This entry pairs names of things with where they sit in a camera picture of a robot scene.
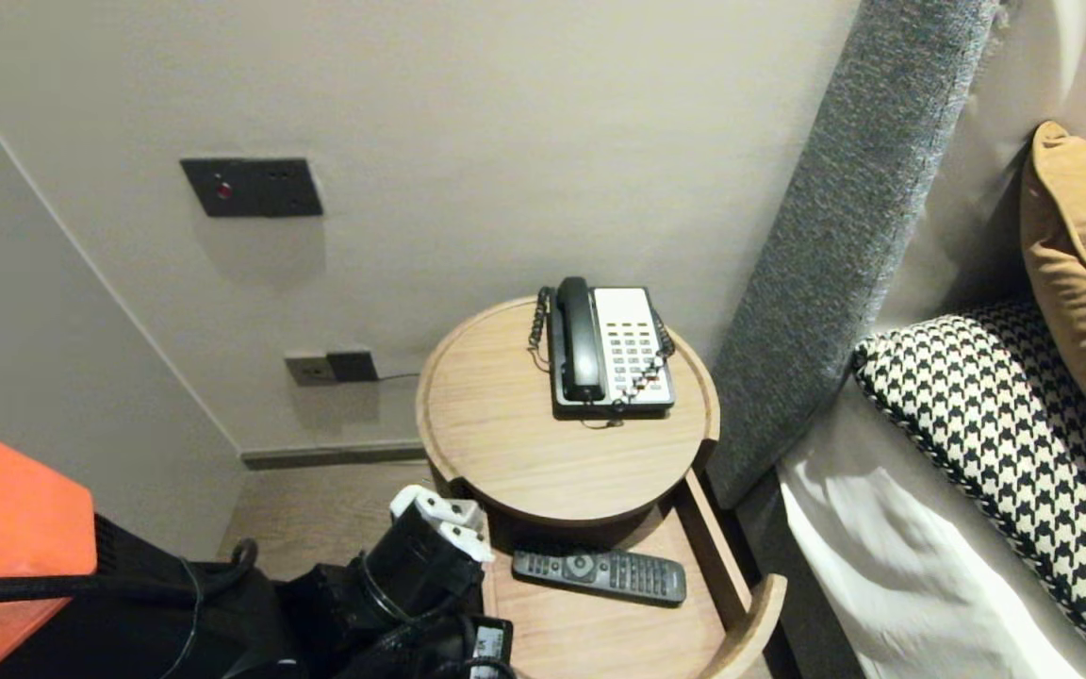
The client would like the mustard brown pillow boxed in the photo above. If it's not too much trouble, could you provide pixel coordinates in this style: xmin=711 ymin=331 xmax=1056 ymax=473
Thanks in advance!
xmin=1020 ymin=121 xmax=1086 ymax=463

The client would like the black TV remote control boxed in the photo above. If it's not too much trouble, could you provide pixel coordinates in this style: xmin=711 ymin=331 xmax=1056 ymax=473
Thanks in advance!
xmin=512 ymin=548 xmax=687 ymax=607

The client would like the grey upholstered headboard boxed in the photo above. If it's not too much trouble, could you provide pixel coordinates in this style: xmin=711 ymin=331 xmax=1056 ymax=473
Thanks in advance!
xmin=708 ymin=0 xmax=1006 ymax=512

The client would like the grey upholstered bed base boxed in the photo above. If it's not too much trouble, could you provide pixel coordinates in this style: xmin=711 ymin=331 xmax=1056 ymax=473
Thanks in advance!
xmin=734 ymin=470 xmax=860 ymax=679

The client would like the round wooden nightstand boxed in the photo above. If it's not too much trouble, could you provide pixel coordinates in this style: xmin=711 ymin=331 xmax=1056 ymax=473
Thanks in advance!
xmin=417 ymin=295 xmax=722 ymax=529

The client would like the black coiled telephone cord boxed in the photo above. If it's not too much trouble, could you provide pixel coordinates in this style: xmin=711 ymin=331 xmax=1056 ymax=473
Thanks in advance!
xmin=528 ymin=287 xmax=680 ymax=431

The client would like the black white houndstooth pillow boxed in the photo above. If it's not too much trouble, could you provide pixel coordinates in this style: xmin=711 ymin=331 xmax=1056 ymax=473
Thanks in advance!
xmin=852 ymin=302 xmax=1086 ymax=676

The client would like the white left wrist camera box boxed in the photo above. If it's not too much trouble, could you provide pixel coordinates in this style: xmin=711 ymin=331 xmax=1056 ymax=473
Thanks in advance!
xmin=389 ymin=485 xmax=495 ymax=565

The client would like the white bed pillow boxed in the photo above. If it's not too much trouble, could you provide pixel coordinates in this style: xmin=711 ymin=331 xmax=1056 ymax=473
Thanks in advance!
xmin=882 ymin=0 xmax=1086 ymax=331

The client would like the curved wooden nightstand drawer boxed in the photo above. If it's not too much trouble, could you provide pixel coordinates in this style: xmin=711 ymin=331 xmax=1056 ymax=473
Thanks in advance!
xmin=449 ymin=469 xmax=787 ymax=679

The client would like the silver wall socket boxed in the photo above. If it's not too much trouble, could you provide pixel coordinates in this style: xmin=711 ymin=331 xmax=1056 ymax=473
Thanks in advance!
xmin=285 ymin=353 xmax=335 ymax=386

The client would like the black plug adapter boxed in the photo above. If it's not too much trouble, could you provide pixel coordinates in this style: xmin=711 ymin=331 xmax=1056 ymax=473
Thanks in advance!
xmin=328 ymin=349 xmax=381 ymax=382

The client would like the black telephone handset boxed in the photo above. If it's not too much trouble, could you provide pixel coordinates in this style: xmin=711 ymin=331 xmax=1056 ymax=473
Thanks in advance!
xmin=556 ymin=275 xmax=609 ymax=405

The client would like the white bed sheet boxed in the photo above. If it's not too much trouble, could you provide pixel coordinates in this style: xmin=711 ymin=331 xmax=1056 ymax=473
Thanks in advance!
xmin=777 ymin=373 xmax=1086 ymax=679

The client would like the black wall switch panel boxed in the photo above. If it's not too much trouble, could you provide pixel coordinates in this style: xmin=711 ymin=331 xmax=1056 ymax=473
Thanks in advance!
xmin=180 ymin=157 xmax=324 ymax=218

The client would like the grey wall baseboard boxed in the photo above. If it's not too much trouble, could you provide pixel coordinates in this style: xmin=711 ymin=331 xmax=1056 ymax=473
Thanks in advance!
xmin=241 ymin=439 xmax=433 ymax=470

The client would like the black corded desk telephone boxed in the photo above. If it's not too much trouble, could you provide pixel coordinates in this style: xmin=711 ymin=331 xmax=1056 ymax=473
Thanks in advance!
xmin=548 ymin=286 xmax=679 ymax=421

